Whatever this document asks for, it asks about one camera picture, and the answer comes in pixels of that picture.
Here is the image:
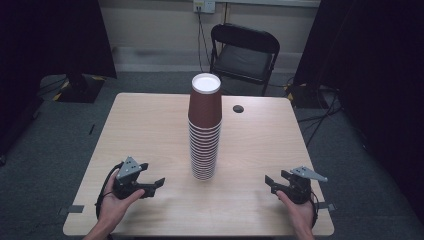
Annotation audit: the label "right hand-held gripper black cable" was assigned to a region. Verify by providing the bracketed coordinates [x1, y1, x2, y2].
[309, 189, 320, 230]

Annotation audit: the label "black floor cables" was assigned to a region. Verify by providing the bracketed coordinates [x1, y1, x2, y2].
[295, 85, 345, 148]

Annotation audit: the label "person's left hand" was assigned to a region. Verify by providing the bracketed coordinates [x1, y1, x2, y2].
[97, 169, 146, 232]

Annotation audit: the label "black stand base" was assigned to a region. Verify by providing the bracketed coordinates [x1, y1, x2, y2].
[52, 73, 107, 104]
[285, 82, 342, 110]

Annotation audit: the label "person's right hand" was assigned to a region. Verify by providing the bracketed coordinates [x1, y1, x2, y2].
[275, 190, 317, 232]

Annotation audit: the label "white wall socket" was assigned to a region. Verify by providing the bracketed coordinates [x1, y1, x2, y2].
[192, 0, 217, 15]

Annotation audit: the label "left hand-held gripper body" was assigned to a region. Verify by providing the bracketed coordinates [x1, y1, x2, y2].
[112, 156, 150, 201]

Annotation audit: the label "stack of brown paper cups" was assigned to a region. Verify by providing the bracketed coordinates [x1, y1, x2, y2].
[187, 72, 223, 182]

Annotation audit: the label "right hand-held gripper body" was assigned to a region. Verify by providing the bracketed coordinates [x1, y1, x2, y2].
[279, 165, 329, 205]

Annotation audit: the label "black folding chair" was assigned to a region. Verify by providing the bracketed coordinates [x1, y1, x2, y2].
[209, 22, 281, 97]

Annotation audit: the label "black wall socket cable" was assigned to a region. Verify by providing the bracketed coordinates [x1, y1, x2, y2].
[196, 9, 213, 73]

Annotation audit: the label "black curtain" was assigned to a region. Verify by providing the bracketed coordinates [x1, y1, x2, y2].
[0, 0, 118, 158]
[292, 0, 424, 228]

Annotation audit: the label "hand-held gripper black cable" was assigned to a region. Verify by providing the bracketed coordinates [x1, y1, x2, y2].
[309, 189, 320, 230]
[95, 161, 125, 221]

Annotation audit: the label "left hand-held gripper black cable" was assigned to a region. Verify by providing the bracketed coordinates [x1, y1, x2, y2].
[95, 161, 125, 221]

